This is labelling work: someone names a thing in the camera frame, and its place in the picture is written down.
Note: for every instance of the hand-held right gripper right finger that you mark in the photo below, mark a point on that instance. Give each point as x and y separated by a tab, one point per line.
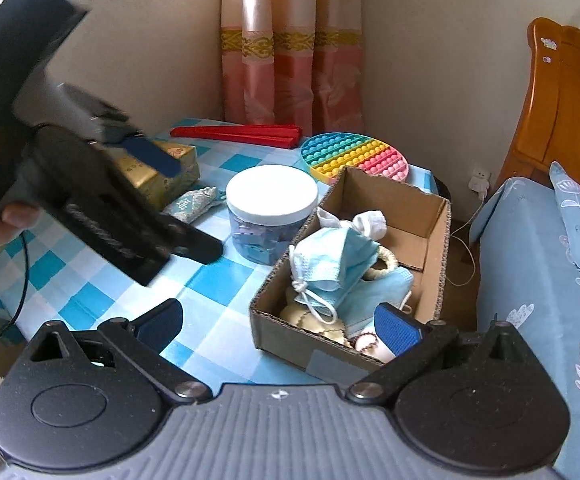
400	332

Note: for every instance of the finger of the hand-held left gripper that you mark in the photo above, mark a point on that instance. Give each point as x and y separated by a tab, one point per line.
99	200
154	157

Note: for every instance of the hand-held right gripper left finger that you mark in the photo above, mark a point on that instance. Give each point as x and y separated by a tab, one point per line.
159	325

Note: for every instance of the blue face mask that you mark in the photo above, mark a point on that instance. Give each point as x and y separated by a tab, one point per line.
335	255
385	287

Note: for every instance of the cream scrunchie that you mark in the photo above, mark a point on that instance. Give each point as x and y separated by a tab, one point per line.
390	262

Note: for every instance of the beige cloth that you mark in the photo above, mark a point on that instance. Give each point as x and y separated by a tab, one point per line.
310	322

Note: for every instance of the cardboard box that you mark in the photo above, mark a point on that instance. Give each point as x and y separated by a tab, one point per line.
280	335

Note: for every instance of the person's left hand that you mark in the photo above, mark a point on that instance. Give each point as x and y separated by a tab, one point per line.
14	216

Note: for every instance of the gold tissue pack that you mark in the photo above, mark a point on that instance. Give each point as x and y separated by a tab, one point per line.
174	187

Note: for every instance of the blue tasselled sachet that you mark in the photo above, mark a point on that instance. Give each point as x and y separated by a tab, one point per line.
192	205

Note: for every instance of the blue checked tablecloth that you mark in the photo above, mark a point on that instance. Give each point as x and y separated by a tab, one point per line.
219	285

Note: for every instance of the red folded fan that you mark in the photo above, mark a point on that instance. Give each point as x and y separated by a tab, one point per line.
229	132

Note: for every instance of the plastic jar with white lid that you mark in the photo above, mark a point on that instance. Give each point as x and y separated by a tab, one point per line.
270	190

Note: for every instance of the blue bedsheet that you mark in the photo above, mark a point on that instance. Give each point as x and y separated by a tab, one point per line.
520	285

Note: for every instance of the pink curtain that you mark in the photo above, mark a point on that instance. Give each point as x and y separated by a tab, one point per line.
290	85

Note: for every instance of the rainbow pop bubble toy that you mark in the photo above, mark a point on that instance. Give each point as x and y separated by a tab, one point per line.
355	155

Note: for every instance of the blue floral pillow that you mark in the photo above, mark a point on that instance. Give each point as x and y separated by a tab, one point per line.
575	220

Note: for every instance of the wooden bed headboard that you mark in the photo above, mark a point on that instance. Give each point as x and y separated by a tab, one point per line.
570	110

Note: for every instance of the white wall charger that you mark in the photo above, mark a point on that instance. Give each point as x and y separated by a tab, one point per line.
480	180

